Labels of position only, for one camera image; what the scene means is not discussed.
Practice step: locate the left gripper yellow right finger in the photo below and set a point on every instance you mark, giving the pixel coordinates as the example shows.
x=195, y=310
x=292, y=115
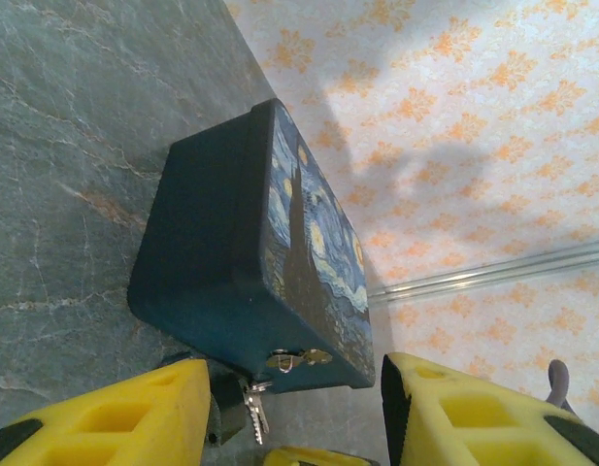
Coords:
x=474, y=427

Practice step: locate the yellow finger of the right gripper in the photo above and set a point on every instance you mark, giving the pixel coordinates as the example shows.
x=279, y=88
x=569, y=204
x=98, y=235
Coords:
x=318, y=458

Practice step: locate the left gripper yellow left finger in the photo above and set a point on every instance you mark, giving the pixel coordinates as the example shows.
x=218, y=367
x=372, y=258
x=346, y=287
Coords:
x=109, y=427

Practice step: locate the small silver key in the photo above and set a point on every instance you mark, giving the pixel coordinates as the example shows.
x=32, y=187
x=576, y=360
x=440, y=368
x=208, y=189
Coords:
x=257, y=412

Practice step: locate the starry night painted box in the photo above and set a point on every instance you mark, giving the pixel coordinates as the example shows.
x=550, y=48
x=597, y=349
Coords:
x=211, y=242

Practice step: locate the right aluminium corner post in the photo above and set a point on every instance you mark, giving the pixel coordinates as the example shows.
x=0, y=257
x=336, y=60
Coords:
x=498, y=274

